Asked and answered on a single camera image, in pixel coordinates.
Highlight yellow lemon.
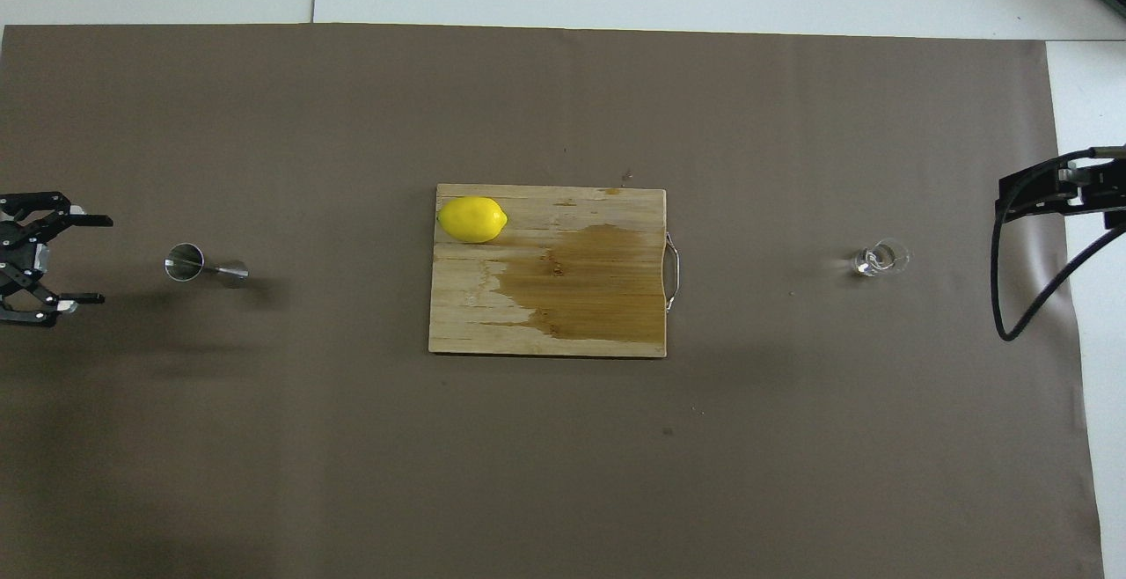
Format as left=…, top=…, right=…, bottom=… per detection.
left=437, top=196, right=509, bottom=244

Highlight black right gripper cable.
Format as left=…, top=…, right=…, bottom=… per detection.
left=991, top=146, right=1126, bottom=342

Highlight small clear glass cup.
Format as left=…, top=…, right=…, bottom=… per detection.
left=852, top=238, right=911, bottom=278

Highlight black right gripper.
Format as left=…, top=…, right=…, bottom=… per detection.
left=995, top=155, right=1126, bottom=230

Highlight wooden cutting board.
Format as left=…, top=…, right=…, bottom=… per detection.
left=428, top=183, right=683, bottom=358

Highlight brown paper table mat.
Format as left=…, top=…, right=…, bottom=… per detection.
left=0, top=23, right=1105, bottom=579

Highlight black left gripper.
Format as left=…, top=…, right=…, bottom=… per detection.
left=0, top=192, right=113, bottom=327

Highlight steel double jigger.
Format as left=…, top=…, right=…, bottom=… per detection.
left=165, top=243, right=250, bottom=288

